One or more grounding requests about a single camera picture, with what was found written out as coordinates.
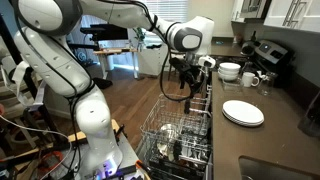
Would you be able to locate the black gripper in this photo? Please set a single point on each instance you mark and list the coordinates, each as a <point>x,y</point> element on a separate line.
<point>188,75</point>

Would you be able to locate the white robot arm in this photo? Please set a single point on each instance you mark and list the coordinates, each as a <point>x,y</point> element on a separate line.
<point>42,43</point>

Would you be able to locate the robot base table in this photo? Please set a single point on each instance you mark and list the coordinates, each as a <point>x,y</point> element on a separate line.
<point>107,160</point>

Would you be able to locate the white plate stack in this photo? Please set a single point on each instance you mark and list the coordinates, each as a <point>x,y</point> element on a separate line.
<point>241,122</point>

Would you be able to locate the stacked white bowls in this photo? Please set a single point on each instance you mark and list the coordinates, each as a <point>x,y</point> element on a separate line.
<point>228,71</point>

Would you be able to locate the metal bowl in rack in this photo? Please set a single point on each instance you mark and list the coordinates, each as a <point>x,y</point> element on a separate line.
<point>167,135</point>

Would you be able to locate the white mug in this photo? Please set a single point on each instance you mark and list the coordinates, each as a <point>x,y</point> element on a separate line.
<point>250,79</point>

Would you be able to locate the clear glass jar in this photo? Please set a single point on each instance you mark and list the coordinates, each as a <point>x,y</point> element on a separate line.
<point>266,84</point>

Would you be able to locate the wooden desk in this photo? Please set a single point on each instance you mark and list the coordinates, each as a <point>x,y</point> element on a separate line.
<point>106,57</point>

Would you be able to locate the black monitor on stand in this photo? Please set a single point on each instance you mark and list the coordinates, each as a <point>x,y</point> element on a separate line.
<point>105,32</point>

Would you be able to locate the white upper cabinets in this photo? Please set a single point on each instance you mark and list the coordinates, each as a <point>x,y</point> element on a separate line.
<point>302,15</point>

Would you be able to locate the wire dishwasher rack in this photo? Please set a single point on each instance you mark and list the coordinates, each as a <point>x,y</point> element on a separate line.
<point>192,149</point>

